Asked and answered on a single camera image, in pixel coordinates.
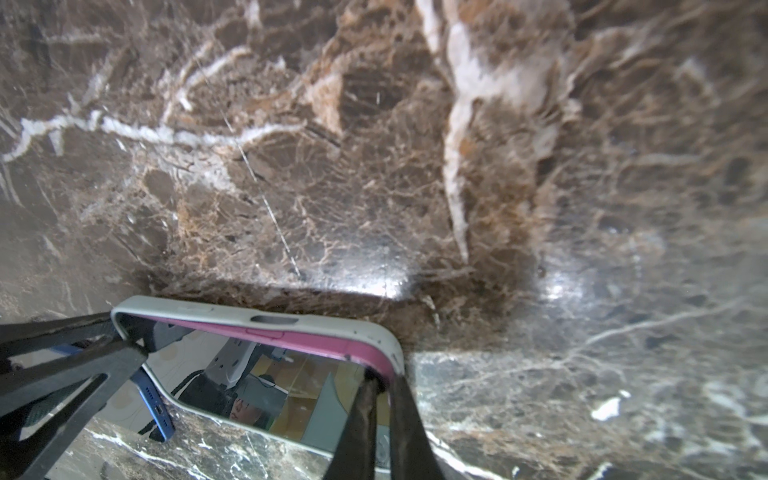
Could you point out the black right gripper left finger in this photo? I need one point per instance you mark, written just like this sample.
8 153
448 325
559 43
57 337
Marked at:
45 407

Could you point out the pink phone black screen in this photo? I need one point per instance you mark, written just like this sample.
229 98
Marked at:
295 387

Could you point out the light blue case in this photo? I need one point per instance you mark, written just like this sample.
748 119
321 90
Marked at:
250 318

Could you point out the blue phone black screen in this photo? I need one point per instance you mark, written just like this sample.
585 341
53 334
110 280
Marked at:
160 428

